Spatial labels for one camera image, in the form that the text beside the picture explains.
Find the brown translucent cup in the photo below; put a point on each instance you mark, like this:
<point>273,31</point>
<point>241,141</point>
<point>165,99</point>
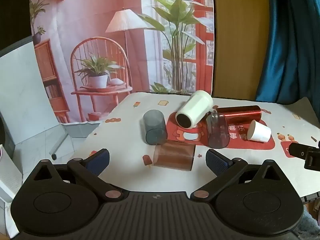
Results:
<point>173,156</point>

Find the blue curtain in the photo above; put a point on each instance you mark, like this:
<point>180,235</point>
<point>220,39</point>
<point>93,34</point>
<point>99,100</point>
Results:
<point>292,42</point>

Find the grey fuzzy cloth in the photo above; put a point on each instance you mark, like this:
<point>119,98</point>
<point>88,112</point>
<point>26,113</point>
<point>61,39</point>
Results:
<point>311,225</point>

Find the white paper cup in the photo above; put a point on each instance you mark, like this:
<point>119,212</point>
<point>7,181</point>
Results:
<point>260,131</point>

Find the purple translucent cup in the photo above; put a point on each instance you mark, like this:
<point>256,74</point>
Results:
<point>217,132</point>

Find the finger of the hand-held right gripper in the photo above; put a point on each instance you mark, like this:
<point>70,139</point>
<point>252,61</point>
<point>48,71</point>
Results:
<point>298,151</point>

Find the wooden door panel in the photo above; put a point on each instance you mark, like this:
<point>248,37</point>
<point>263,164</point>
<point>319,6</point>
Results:
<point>237,37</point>

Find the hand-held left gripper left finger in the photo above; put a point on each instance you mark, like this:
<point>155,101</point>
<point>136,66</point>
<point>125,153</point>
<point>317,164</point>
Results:
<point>98,161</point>

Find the white wheeled board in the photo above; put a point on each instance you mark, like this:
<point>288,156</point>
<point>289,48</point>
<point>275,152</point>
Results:
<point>22,92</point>

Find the red cartoon mat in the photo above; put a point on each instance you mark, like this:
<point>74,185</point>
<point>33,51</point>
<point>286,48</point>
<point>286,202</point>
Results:
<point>237,141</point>

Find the white printed tablecloth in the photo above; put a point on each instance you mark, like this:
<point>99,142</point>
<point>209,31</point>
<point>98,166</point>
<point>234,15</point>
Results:
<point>130,160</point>

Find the white tumbler cup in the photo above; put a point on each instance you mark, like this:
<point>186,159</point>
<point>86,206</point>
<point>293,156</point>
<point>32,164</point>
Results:
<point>195,108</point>

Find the red metallic cylinder bottle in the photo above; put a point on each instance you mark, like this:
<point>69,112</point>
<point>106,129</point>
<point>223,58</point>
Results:
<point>240,113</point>

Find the pink room wall backdrop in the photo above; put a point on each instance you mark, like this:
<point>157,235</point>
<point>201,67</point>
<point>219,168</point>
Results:
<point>105,55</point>

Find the grey translucent cup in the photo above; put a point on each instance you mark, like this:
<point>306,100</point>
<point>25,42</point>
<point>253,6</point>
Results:
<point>154,126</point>

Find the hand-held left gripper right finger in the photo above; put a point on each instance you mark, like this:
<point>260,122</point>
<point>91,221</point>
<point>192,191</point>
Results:
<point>217,161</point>

